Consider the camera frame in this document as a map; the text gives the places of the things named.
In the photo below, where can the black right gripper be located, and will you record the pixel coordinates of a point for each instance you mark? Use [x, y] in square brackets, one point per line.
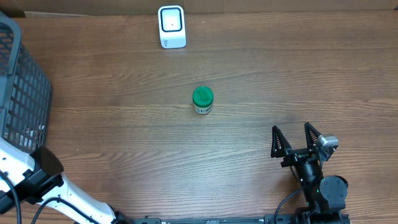
[294, 155]

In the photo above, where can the green lid seasoning jar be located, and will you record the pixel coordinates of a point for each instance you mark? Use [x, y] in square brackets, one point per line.
[203, 99]

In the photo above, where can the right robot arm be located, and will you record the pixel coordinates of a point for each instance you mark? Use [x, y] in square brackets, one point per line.
[325, 195]

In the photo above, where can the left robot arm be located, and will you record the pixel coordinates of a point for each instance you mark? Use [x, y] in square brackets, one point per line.
[39, 178]

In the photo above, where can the white barcode scanner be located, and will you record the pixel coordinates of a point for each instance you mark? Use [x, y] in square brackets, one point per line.
[172, 31]

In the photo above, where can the grey plastic mesh basket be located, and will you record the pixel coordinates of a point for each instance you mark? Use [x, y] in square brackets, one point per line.
[26, 92]

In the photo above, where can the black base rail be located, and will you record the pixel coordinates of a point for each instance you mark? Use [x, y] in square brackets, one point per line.
[211, 220]

